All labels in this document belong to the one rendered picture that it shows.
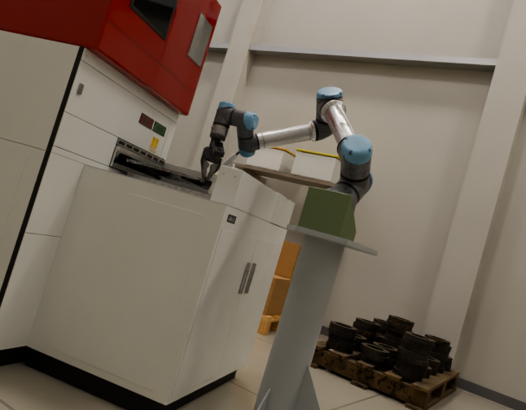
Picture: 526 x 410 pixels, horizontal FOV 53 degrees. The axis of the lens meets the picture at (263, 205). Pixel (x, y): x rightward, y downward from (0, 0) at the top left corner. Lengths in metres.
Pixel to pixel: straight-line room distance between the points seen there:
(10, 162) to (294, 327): 1.20
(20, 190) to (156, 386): 0.86
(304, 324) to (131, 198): 0.80
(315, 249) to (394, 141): 3.48
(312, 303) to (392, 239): 3.22
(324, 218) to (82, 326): 0.99
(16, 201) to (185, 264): 0.65
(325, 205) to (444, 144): 3.31
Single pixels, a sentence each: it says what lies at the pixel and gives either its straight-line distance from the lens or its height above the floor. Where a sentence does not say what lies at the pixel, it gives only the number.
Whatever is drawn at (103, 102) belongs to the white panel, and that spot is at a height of 1.07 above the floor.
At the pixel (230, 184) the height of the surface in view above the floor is 0.90.
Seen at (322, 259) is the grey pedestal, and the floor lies 0.73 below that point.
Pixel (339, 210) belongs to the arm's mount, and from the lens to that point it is 1.97.
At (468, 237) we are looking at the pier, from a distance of 4.82.
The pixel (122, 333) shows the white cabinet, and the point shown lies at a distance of 2.05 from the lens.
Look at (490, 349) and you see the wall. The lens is 4.91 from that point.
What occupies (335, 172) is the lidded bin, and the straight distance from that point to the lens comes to 4.95.
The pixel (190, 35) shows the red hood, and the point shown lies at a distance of 2.63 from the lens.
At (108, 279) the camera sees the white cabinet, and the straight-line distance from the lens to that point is 2.08.
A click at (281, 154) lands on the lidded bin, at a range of 5.21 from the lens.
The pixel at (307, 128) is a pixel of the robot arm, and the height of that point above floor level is 1.27.
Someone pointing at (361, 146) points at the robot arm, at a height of 1.18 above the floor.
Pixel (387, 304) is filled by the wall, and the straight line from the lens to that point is 5.09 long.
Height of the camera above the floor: 0.75
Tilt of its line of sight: 3 degrees up
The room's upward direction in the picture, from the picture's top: 17 degrees clockwise
